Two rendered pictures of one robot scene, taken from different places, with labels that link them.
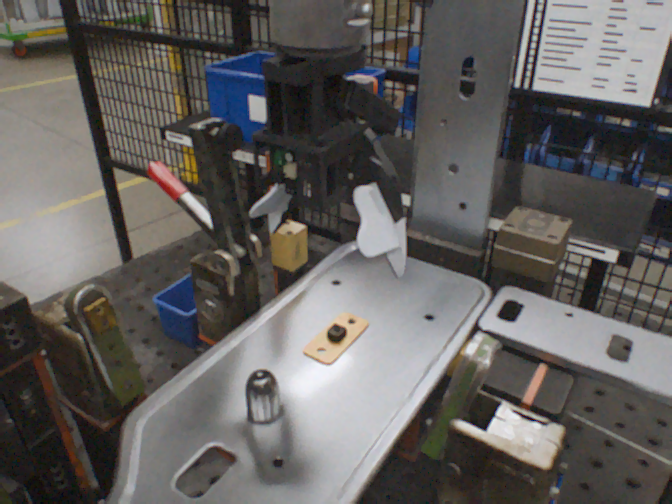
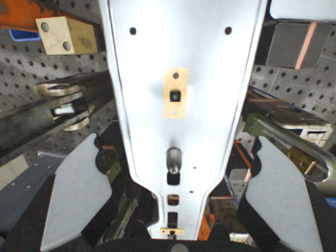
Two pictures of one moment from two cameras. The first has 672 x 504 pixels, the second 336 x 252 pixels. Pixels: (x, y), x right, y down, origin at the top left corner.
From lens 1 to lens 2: 0.55 m
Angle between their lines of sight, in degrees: 82
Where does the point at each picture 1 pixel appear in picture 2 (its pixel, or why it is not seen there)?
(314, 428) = (199, 151)
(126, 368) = (111, 173)
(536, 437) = (317, 140)
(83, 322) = not seen: hidden behind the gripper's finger
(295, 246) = (82, 45)
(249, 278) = (88, 94)
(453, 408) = not seen: hidden behind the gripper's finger
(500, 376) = (281, 54)
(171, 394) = (134, 165)
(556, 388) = (318, 45)
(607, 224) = not seen: outside the picture
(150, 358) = (53, 58)
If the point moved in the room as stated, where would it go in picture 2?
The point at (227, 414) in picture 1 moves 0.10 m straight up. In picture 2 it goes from (162, 161) to (156, 207)
